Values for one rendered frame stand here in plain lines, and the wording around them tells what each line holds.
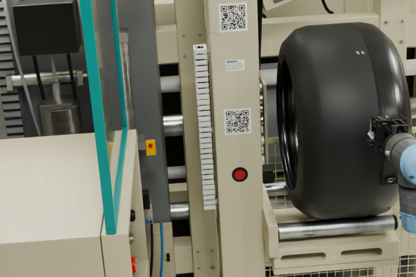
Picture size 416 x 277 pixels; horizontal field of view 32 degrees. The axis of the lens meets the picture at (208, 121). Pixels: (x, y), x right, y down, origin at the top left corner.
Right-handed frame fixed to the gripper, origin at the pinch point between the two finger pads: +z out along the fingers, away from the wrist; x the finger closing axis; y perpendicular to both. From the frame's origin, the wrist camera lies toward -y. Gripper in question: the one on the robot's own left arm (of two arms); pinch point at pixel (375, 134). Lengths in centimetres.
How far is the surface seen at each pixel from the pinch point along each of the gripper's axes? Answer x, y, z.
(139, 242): 61, -28, 7
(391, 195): -6.1, -18.8, 5.8
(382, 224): -6.7, -30.8, 15.4
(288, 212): 15, -38, 48
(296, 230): 17.9, -31.0, 15.5
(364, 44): -1.0, 20.5, 14.3
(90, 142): 71, 3, -1
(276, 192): 19, -30, 43
